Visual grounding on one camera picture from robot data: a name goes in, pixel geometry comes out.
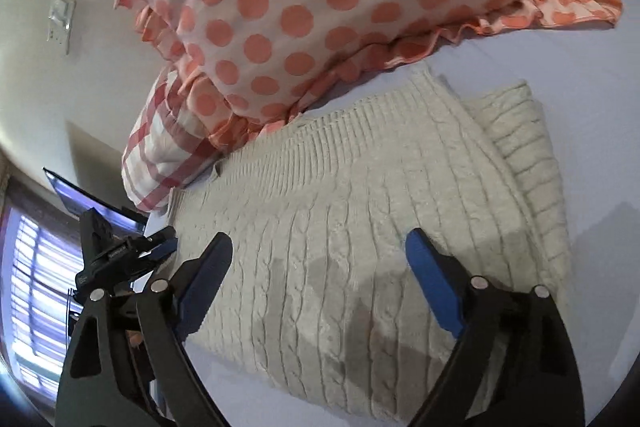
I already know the black flat screen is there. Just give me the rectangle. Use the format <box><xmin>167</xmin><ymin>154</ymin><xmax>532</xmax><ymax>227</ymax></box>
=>
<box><xmin>42</xmin><ymin>167</ymin><xmax>149</xmax><ymax>239</ymax></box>

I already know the window with blinds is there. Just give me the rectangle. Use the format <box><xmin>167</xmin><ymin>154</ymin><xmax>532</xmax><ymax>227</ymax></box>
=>
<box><xmin>0</xmin><ymin>187</ymin><xmax>85</xmax><ymax>408</ymax></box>

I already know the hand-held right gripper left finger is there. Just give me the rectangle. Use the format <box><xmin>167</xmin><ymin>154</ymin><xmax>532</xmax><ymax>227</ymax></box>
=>
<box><xmin>56</xmin><ymin>232</ymin><xmax>235</xmax><ymax>427</ymax></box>

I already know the red white checked pillow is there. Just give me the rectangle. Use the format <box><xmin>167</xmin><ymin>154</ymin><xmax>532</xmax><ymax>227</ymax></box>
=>
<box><xmin>121</xmin><ymin>67</ymin><xmax>237</xmax><ymax>214</ymax></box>

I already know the cream cable knit sweater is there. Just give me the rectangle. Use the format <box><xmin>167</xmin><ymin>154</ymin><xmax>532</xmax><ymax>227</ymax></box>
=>
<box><xmin>167</xmin><ymin>66</ymin><xmax>574</xmax><ymax>427</ymax></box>

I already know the white wall switch plate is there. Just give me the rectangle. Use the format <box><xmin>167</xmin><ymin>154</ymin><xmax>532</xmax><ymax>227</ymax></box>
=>
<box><xmin>47</xmin><ymin>0</ymin><xmax>76</xmax><ymax>56</ymax></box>

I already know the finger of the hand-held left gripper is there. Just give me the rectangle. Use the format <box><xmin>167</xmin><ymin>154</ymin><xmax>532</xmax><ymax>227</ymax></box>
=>
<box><xmin>131</xmin><ymin>227</ymin><xmax>179</xmax><ymax>264</ymax></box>

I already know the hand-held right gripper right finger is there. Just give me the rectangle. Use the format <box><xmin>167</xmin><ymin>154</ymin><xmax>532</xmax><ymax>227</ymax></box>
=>
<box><xmin>405</xmin><ymin>228</ymin><xmax>587</xmax><ymax>427</ymax></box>

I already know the pink polka dot pillow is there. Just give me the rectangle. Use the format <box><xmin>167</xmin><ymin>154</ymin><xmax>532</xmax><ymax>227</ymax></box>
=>
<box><xmin>70</xmin><ymin>0</ymin><xmax>624</xmax><ymax>154</ymax></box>

